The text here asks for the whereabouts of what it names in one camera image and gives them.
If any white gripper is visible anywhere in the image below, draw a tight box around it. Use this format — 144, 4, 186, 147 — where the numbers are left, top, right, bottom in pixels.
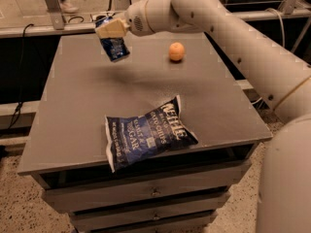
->
95, 0, 153, 39

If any blue pepsi can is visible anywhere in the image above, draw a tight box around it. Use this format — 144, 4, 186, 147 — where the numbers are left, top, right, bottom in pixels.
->
95, 16, 130, 62

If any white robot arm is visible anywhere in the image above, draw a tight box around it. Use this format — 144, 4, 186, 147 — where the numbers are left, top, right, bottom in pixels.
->
95, 0, 311, 233

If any white power strip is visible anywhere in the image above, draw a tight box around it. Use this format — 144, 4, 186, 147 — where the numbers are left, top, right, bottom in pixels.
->
90, 12, 115, 22

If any person's shoe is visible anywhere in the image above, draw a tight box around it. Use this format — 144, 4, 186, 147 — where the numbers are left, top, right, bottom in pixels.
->
60, 2, 79, 14

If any orange fruit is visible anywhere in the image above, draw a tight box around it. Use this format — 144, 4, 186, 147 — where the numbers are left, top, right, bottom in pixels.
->
169, 42, 185, 61

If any blue kettle chips bag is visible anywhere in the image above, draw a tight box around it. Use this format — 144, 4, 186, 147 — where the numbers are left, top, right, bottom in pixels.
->
105, 95, 198, 173

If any grey drawer cabinet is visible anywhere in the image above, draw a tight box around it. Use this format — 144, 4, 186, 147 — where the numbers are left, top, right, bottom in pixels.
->
18, 33, 271, 233

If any black cable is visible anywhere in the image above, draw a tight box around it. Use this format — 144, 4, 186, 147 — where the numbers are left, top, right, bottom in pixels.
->
7, 23, 35, 131

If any metal guard rail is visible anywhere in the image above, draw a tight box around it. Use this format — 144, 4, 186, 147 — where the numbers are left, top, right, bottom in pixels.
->
0, 0, 311, 39

